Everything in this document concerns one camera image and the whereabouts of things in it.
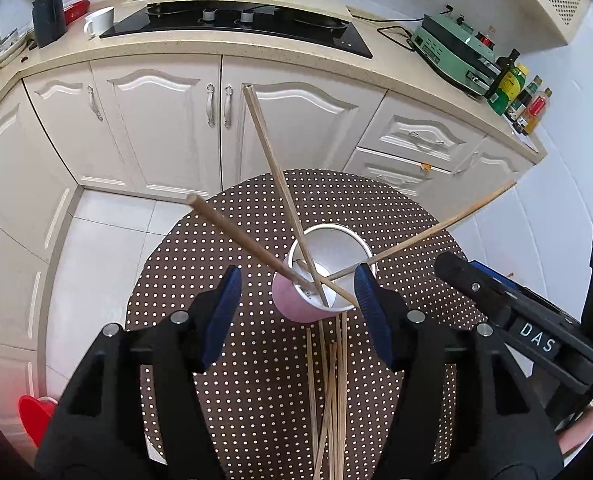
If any wooden chopstick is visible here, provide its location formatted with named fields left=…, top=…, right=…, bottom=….
left=186, top=192, right=322, bottom=293
left=326, top=181, right=517, bottom=283
left=242, top=85, right=333, bottom=310

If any cream cabinet drawer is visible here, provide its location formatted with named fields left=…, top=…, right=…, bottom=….
left=356, top=95, right=487, bottom=163
left=343, top=147, right=459, bottom=196

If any dark glass oil bottle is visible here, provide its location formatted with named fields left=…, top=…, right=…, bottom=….
left=483, top=49, right=521, bottom=103

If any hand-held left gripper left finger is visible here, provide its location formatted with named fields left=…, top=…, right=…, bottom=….
left=34, top=265, right=243, bottom=480

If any red plastic container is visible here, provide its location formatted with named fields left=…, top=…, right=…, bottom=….
left=18, top=395, right=60, bottom=448

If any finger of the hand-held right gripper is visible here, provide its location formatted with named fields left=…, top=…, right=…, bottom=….
left=435, top=252, right=523, bottom=332
left=469, top=260, right=520, bottom=296

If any dark soy sauce bottle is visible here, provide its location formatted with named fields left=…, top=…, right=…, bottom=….
left=506, top=76, right=542, bottom=122

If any brown polka dot tablecloth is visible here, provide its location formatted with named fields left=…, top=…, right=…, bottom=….
left=125, top=169, right=487, bottom=480

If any white mug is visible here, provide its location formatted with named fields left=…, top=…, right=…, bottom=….
left=83, top=6, right=116, bottom=40

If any black glass gas stove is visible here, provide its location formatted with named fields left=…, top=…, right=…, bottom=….
left=99, top=1, right=373, bottom=59

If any black power cable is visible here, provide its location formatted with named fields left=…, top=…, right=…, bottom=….
left=349, top=6, right=427, bottom=53

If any black electric kettle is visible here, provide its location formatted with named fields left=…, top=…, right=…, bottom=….
left=31, top=0, right=68, bottom=49

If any pile of wooden chopsticks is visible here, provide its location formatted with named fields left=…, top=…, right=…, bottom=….
left=303, top=312, right=349, bottom=480

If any beige kitchen countertop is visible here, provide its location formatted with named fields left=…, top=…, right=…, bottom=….
left=0, top=0, right=549, bottom=166

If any green electric grill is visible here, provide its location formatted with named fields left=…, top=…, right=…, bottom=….
left=410, top=7, right=502, bottom=96

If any orange bottle with red label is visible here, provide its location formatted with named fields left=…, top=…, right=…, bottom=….
left=519, top=87, right=553, bottom=136

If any person's right hand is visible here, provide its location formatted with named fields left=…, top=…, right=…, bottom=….
left=559, top=404, right=593, bottom=458

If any pink cup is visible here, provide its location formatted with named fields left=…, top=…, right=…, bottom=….
left=271, top=224, right=377, bottom=323

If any green bottle with yellow cap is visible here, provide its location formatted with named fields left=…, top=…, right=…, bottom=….
left=489, top=64, right=531, bottom=116

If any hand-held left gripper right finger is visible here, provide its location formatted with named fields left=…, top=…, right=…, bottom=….
left=353, top=262, right=564, bottom=480

